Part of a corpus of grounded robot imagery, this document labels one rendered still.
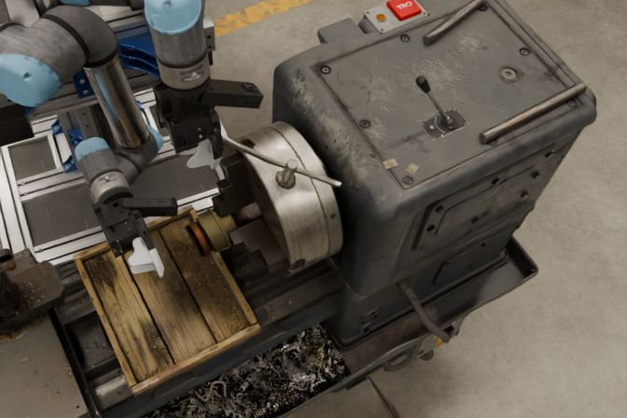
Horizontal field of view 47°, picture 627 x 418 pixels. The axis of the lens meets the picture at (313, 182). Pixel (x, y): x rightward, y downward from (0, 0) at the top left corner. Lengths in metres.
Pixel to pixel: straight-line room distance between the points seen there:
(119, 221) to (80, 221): 1.09
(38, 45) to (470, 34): 0.91
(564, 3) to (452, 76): 2.29
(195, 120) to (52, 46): 0.38
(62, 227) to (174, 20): 1.67
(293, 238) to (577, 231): 1.78
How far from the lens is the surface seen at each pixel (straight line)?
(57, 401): 1.54
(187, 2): 1.00
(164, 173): 2.64
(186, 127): 1.12
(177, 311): 1.65
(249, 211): 1.56
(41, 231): 2.60
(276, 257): 1.46
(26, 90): 1.40
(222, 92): 1.13
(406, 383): 2.56
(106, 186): 1.55
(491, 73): 1.61
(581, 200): 3.10
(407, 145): 1.44
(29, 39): 1.41
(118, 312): 1.67
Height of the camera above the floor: 2.41
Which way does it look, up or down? 57 degrees down
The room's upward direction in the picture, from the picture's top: 7 degrees clockwise
